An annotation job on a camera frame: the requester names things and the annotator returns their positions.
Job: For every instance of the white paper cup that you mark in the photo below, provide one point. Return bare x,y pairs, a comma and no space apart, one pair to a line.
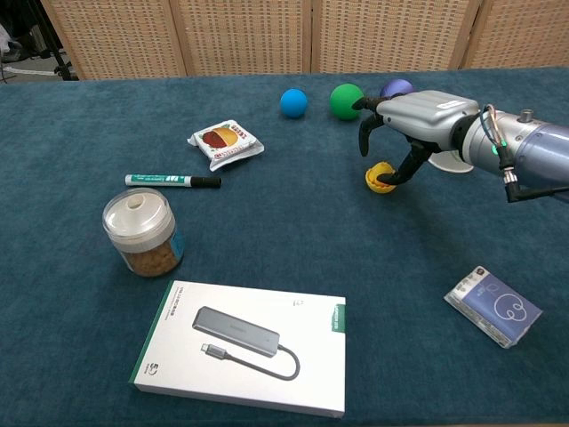
453,164

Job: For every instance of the purple egg-shaped ball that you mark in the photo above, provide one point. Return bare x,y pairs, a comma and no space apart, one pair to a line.
395,87

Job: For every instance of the dark teal table mat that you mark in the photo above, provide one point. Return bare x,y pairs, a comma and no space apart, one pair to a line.
266,222

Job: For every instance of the blue tissue pack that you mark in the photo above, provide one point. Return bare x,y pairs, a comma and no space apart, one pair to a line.
493,307

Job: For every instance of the woven wooden folding screen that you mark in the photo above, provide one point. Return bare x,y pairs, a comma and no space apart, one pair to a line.
249,35

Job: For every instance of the small yellow cup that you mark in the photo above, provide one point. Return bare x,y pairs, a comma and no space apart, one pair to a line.
378,187

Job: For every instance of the black tripod stand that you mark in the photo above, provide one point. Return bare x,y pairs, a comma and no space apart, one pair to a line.
60,62

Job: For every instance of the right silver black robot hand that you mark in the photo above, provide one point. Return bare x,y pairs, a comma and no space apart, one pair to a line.
422,115

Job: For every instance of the white USB hub box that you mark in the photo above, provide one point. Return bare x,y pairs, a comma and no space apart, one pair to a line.
240,351

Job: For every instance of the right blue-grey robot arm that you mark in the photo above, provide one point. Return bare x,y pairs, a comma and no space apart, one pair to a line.
538,147

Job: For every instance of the green white marker pen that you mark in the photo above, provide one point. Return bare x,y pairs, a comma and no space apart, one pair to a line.
160,179

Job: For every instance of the white snack packet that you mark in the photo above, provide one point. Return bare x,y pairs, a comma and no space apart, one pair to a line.
224,142

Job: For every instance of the clear jar with white lid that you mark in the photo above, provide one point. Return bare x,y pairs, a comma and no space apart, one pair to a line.
142,231

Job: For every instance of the blue ball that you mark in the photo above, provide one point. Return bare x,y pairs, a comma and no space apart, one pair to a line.
294,103

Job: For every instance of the green ball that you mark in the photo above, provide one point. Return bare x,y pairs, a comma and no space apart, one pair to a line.
344,101

